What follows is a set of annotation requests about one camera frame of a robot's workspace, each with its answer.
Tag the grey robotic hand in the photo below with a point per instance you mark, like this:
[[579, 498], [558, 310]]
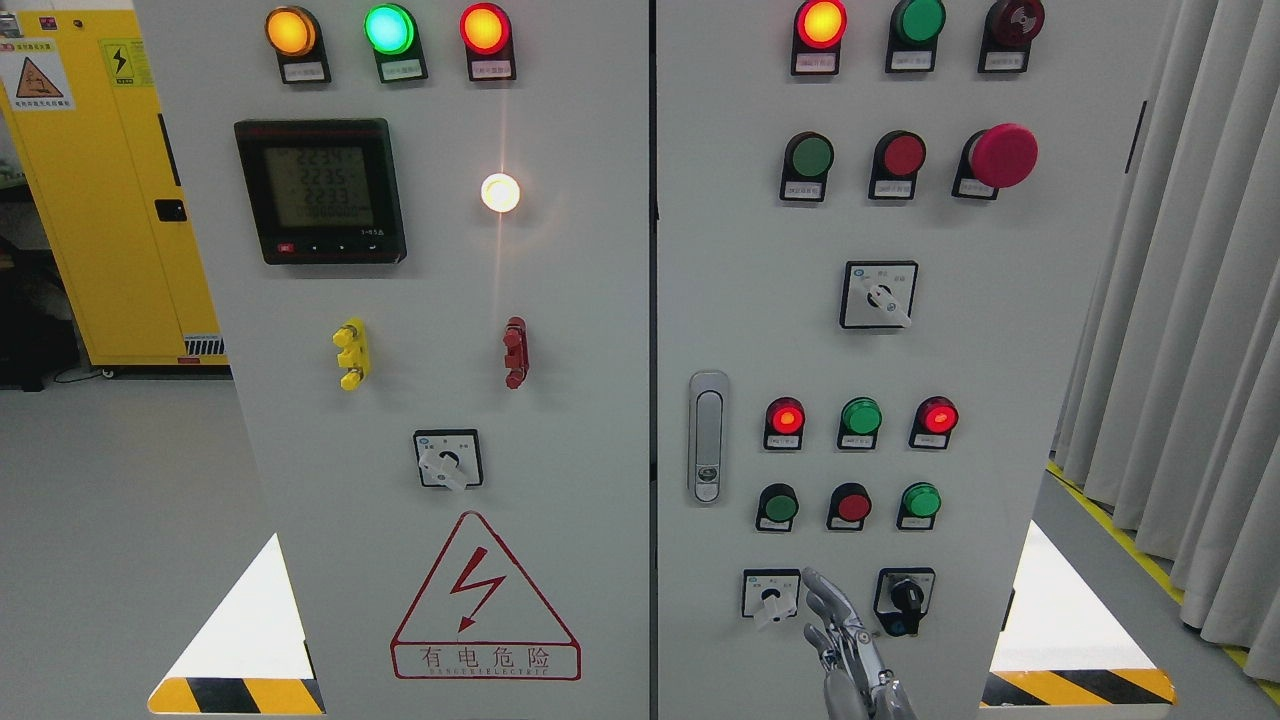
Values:
[[857, 684]]

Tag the silver door swing handle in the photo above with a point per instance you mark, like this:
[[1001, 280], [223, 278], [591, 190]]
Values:
[[708, 392]]

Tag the right cabinet door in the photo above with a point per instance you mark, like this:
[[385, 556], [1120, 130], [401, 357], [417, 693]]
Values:
[[751, 286]]

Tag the cabinet door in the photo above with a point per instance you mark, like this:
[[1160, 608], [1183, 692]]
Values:
[[751, 286], [565, 455]]

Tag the left cabinet door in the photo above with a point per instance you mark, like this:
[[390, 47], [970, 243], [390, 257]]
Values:
[[565, 455]]

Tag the red push button lower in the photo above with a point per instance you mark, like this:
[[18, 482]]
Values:
[[849, 507]]

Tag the red push button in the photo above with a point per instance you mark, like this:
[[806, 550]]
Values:
[[849, 507], [895, 166]]

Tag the green push button lower right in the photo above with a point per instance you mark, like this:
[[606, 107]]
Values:
[[919, 506]]

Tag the green push button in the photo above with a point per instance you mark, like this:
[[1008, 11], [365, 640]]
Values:
[[776, 509], [919, 506], [806, 162]]

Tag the green push button lower left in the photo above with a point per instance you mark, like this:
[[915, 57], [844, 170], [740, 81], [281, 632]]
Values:
[[776, 509]]

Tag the right striped base foot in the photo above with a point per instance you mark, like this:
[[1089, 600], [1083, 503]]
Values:
[[1063, 655]]

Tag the striped base foot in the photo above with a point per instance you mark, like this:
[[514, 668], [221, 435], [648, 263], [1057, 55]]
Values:
[[1063, 655], [250, 657]]

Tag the green lamp middle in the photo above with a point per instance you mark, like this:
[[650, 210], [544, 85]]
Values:
[[859, 425]]

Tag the red lit lamp middle right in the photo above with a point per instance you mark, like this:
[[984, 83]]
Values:
[[933, 423]]

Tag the red lit lamp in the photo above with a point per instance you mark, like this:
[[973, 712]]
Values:
[[933, 423], [784, 422]]

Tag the red lit lamp middle left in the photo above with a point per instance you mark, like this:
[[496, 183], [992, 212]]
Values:
[[784, 422]]

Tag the red electric warning sign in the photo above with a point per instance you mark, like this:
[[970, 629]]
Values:
[[478, 615]]

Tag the grey curtain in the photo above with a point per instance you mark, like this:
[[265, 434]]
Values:
[[1172, 415]]

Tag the red terminal connector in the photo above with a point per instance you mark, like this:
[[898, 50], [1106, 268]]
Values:
[[517, 359]]

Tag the red push button upper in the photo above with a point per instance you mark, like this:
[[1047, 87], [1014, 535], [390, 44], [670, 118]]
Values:
[[895, 166]]

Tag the green push button upper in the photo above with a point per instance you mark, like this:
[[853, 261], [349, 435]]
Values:
[[806, 162]]

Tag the red emergency stop button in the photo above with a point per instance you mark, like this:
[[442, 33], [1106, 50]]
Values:
[[994, 159]]

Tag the yellow terminal connector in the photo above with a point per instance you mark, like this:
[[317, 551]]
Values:
[[353, 356]]

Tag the left striped base foot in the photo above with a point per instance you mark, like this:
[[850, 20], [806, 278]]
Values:
[[250, 657]]

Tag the white glowing indicator lamp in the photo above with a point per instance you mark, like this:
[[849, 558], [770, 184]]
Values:
[[500, 192]]

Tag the red indicator lamp top right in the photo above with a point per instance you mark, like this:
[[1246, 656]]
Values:
[[817, 32]]

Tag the red indicator lamp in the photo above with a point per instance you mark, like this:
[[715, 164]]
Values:
[[487, 34], [817, 32]]

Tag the green indicator lamp top right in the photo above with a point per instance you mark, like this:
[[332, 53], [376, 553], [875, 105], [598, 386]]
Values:
[[915, 26]]

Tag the green indicator lamp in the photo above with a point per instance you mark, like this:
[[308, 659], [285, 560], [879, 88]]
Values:
[[915, 26], [395, 41]]

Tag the dark red buzzer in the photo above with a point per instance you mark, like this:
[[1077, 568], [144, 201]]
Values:
[[1008, 32]]

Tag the black digital power meter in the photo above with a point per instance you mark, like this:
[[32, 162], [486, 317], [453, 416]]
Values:
[[322, 191]]

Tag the red indicator lamp top left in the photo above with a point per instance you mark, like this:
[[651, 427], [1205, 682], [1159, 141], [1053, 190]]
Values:
[[487, 34]]

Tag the green indicator lamp top left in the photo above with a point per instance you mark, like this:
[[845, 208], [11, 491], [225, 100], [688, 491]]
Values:
[[395, 41]]

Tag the orange indicator lamp top left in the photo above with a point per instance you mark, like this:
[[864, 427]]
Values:
[[297, 41]]

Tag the yellow safety cabinet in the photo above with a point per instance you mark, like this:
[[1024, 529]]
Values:
[[80, 99]]

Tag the black key selector switch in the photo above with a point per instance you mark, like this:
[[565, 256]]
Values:
[[902, 599]]

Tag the lower left rotary switch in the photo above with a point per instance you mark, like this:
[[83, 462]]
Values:
[[769, 595]]

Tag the right door upper rotary switch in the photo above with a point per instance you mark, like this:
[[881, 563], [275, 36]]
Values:
[[878, 295]]

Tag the door rotary switch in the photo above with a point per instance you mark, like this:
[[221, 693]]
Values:
[[878, 295], [449, 458]]

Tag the left door rotary switch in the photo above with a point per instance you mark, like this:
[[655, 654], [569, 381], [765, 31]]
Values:
[[449, 458]]

